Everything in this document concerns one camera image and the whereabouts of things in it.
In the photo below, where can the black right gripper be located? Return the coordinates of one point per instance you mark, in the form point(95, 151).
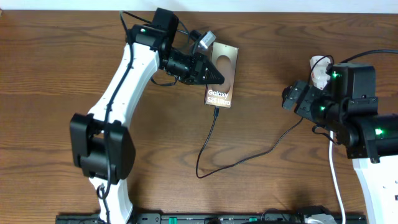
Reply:
point(311, 94)

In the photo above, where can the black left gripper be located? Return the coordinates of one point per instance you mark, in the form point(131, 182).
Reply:
point(200, 69)

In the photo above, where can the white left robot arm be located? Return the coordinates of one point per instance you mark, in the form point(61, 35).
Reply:
point(102, 146)

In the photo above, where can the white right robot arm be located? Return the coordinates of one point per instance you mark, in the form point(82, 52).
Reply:
point(348, 106)

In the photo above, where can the white power strip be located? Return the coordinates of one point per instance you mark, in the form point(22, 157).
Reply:
point(318, 75)

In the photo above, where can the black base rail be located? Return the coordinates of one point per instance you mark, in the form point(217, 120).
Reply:
point(311, 214)

